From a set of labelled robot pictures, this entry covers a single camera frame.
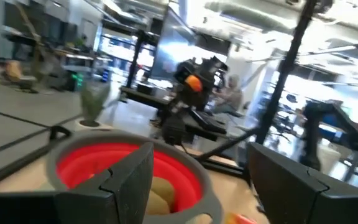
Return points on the computer tower green light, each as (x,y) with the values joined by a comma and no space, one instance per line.
(77,80)

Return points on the potted plant white pot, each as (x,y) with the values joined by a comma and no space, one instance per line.
(92,102)

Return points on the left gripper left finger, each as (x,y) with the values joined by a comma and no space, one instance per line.
(126,186)

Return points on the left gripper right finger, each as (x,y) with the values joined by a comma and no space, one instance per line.
(281,186)

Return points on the red mango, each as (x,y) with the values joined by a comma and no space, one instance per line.
(239,219)

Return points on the large dark display screen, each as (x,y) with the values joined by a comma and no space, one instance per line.
(169,46)

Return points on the person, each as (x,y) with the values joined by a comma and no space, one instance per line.
(230,96)

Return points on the red collapsible bowl grey rim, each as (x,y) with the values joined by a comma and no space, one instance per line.
(179,174)

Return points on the black keyboard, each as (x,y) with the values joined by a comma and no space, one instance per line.
(208,122)

